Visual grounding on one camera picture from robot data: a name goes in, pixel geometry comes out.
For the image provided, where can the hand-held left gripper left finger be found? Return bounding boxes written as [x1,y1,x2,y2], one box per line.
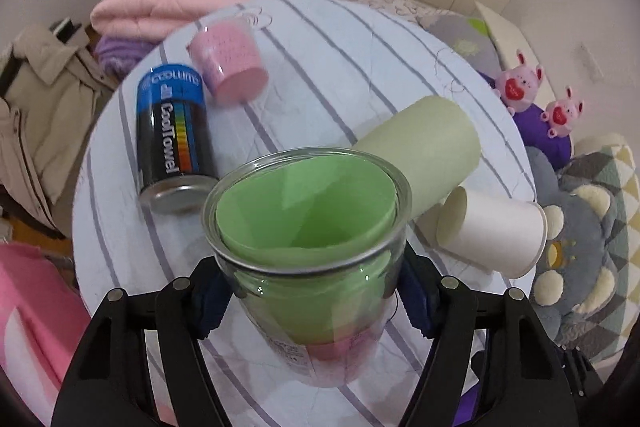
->
[51,256,232,427]

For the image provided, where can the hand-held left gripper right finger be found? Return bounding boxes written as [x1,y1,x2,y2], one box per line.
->
[397,241,585,427]

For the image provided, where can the clear glass cup green liner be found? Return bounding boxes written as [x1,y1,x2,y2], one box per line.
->
[201,147,414,389]

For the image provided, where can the white paper cup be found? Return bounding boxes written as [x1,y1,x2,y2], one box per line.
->
[436,186,548,279]

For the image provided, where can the pale green paper cup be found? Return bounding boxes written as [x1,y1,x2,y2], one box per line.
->
[352,95,482,218]

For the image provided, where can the pink plastic cup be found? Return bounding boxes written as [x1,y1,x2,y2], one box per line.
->
[187,17,270,104]

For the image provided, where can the grey plush toy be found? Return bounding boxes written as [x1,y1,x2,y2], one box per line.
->
[525,146,621,348]

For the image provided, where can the blue and black can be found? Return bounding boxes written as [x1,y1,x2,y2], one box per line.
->
[136,64,219,215]

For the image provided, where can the pink cloth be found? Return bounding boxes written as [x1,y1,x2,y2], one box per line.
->
[0,243,93,427]

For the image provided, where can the purple plush cushion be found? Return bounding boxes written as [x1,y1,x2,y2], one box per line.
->
[480,69,575,171]

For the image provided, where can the triangle patterned cushion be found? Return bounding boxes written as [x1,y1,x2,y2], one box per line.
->
[557,133,640,363]

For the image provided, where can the small pink plush pig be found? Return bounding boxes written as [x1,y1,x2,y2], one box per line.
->
[543,87,586,140]

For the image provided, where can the large pink plush pig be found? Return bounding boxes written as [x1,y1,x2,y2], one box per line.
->
[494,49,546,115]

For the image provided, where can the striped round table cloth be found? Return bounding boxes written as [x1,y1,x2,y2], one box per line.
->
[71,0,538,427]

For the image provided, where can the beige jacket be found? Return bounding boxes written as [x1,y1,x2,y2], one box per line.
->
[0,23,118,239]

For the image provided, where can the purple fuzzy cloth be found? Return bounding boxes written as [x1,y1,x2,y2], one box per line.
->
[95,36,153,75]

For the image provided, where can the grey green patterned pillow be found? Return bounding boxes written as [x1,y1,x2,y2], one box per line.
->
[417,13,501,75]

